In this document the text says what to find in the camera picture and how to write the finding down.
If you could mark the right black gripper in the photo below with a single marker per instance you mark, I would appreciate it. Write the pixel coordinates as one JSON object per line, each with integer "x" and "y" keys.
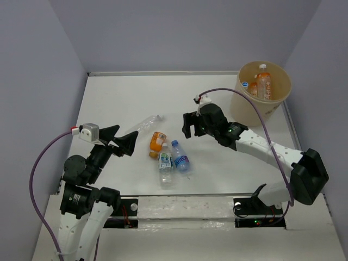
{"x": 189, "y": 119}

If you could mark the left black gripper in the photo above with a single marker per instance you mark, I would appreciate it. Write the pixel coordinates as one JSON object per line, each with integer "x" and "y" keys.
{"x": 126, "y": 143}

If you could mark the blue cap water bottle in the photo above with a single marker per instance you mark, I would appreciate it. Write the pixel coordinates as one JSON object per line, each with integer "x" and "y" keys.
{"x": 180, "y": 157}

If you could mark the green label water bottle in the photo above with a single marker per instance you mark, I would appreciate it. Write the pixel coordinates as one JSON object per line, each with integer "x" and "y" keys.
{"x": 165, "y": 166}

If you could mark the clear bottle white cap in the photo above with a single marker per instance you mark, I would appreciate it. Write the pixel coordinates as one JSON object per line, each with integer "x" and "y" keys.
{"x": 246, "y": 87}

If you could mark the orange tea bottle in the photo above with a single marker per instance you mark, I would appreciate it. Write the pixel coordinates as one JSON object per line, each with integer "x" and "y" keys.
{"x": 253, "y": 89}
{"x": 264, "y": 83}

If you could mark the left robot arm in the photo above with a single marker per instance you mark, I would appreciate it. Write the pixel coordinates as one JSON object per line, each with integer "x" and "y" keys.
{"x": 85, "y": 209}

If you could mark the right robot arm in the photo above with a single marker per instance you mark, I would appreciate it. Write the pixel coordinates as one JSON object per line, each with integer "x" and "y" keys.
{"x": 304, "y": 172}

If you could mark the beige plastic bin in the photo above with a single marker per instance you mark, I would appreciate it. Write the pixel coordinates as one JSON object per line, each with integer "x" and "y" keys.
{"x": 242, "y": 111}

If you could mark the clear crushed bottle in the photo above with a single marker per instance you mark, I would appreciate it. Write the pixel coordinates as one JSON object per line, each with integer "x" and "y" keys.
{"x": 146, "y": 126}

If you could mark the orange juice bottle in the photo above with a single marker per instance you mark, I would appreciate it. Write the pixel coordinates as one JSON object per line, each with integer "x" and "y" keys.
{"x": 156, "y": 143}

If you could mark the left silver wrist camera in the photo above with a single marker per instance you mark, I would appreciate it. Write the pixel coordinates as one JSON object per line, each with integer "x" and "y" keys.
{"x": 89, "y": 132}

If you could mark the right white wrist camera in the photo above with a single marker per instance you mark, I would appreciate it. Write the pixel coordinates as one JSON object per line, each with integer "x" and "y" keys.
{"x": 201, "y": 101}

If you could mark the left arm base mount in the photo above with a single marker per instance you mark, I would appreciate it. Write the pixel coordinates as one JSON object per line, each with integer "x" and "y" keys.
{"x": 126, "y": 215}

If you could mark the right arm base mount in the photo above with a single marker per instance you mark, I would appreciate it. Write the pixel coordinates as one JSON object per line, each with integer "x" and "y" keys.
{"x": 248, "y": 215}

